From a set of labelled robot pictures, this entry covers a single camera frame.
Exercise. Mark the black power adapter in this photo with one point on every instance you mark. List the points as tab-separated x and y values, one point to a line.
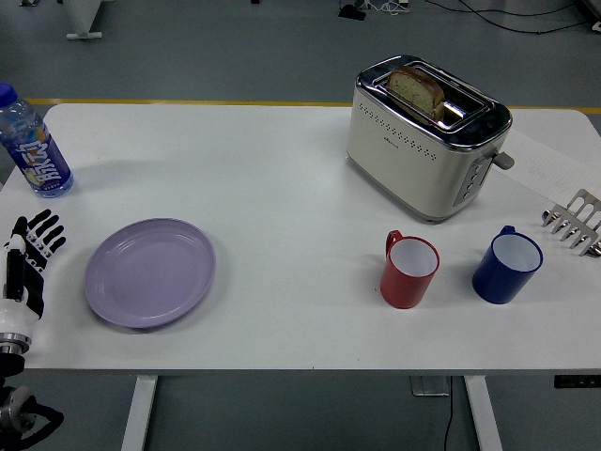
352	12

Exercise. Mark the purple plate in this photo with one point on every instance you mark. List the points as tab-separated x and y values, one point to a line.
150	273

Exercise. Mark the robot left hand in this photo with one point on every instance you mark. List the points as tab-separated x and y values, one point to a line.
14	312

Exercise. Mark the white table leg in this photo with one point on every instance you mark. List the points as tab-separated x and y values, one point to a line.
483	413
138	413

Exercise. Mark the bread slice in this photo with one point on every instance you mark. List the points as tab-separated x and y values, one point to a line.
415	91

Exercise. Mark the metal toast rack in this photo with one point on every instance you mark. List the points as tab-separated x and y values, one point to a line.
580	221

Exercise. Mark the clear bracket under table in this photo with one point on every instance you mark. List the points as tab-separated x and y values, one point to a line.
429	385

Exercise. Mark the black table control panel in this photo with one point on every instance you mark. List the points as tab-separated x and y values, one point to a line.
577	381

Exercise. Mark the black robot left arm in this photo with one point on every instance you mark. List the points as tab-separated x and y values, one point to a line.
11	357

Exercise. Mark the red mug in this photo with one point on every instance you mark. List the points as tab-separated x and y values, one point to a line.
404	286

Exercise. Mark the white furniture foot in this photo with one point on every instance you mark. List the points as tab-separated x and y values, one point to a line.
82	23

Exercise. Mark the blue drink bottle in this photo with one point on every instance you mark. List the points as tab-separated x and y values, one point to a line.
40	155

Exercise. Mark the cream and chrome toaster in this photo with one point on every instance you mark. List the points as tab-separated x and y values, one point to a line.
408	160

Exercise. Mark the blue mug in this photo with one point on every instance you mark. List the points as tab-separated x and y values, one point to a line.
497	282

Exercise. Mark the white paper sheet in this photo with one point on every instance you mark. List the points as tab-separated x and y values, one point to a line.
549	162

